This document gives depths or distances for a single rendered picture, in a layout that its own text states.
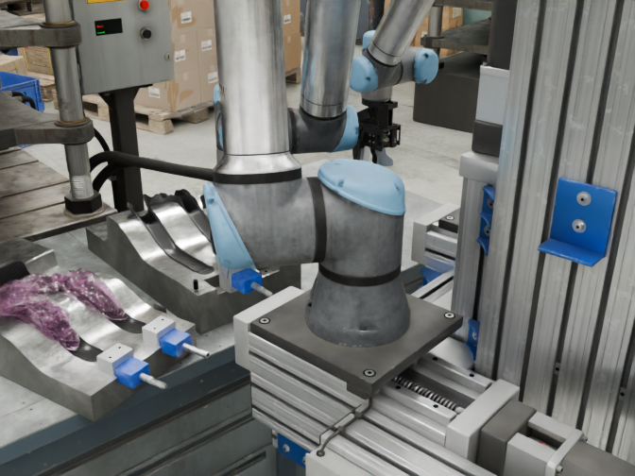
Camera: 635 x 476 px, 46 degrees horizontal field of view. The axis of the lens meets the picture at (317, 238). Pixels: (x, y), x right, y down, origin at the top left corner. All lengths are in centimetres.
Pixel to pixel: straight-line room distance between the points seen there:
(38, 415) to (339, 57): 77
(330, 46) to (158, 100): 446
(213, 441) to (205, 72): 423
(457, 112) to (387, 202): 458
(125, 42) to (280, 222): 137
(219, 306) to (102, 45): 97
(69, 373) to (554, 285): 80
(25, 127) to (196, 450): 96
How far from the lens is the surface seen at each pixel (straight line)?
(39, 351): 140
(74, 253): 189
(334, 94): 114
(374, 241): 97
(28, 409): 139
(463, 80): 546
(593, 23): 94
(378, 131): 178
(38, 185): 240
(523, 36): 98
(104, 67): 222
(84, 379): 133
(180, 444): 161
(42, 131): 207
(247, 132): 94
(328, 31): 108
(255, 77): 94
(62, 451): 145
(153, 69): 229
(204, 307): 148
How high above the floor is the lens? 161
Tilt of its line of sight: 25 degrees down
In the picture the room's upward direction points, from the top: straight up
